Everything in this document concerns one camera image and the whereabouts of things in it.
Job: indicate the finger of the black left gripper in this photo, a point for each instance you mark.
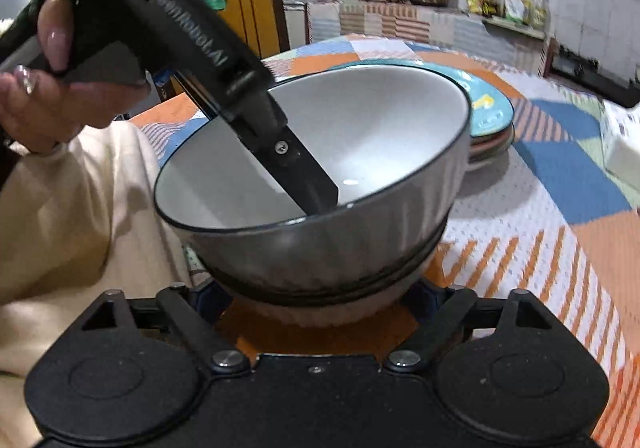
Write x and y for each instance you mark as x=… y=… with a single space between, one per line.
x=292 y=166

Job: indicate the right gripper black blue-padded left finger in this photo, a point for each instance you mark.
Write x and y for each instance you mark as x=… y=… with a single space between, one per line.
x=193 y=313

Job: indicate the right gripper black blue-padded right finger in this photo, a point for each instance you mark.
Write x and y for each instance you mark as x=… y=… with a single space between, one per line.
x=440 y=314

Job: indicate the white bowl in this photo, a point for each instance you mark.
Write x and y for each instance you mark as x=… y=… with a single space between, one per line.
x=345 y=293
x=333 y=315
x=350 y=196

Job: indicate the large white sun plate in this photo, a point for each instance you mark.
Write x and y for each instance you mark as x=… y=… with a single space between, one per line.
x=482 y=164

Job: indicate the white pink rabbit plate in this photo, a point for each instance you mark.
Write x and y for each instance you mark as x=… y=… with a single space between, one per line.
x=491 y=146

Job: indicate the teal fried egg plate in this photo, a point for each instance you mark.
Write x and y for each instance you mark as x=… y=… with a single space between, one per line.
x=492 y=110

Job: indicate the cream fleece sleeve forearm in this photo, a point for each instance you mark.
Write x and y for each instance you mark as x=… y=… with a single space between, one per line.
x=74 y=223

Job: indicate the person's left hand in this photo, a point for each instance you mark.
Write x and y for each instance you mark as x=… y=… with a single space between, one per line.
x=40 y=112

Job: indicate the yellow wooden chair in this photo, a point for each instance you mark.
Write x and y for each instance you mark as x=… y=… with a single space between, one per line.
x=260 y=24

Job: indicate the colourful patchwork tablecloth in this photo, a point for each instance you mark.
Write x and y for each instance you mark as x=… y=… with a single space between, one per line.
x=545 y=216

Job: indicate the striped patchwork counter cloth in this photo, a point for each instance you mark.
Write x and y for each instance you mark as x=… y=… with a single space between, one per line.
x=439 y=27

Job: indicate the cutting board on counter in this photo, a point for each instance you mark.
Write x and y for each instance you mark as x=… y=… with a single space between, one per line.
x=518 y=28

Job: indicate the white tissue box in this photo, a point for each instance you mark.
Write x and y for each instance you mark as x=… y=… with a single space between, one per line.
x=620 y=137

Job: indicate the black gas stove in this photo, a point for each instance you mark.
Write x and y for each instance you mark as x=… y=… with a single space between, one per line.
x=587 y=75

